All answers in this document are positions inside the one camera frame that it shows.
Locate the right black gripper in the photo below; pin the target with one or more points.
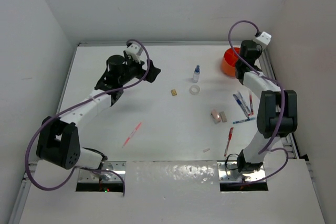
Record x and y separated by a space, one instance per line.
259 51

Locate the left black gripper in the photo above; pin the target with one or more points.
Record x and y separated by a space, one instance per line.
142 73

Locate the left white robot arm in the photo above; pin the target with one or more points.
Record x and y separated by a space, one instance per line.
58 141

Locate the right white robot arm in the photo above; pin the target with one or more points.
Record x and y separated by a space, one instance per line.
277 114

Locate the orange round pen holder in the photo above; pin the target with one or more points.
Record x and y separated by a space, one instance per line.
228 63

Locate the tan eraser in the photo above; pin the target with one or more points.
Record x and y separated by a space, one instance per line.
173 92

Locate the blue cap spray bottle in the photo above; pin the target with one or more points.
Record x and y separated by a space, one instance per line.
196 74

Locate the clear tape roll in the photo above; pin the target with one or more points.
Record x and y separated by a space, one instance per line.
194 89

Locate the red clear cap pen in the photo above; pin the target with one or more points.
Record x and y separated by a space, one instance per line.
251 103

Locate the blue clear pen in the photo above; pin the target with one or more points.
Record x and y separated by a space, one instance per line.
241 105

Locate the thin pink pen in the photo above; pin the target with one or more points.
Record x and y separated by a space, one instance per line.
131 135

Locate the light blue pen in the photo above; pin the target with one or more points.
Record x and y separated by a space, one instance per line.
244 120

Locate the beige staple box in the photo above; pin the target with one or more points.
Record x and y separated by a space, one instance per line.
223 116

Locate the pink white stapler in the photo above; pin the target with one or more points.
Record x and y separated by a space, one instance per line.
216 116

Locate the red gel pen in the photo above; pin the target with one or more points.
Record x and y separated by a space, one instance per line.
228 141

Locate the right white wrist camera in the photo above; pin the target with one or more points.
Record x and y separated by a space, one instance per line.
263 39

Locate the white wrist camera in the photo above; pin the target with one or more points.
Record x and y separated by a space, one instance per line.
263 39
134 52

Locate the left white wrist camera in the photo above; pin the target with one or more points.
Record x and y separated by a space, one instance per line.
134 52

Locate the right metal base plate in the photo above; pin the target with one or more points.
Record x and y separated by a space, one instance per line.
228 173

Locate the metal base plate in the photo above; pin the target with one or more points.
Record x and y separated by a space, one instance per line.
110 172
228 173

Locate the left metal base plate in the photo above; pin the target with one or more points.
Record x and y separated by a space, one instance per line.
110 172

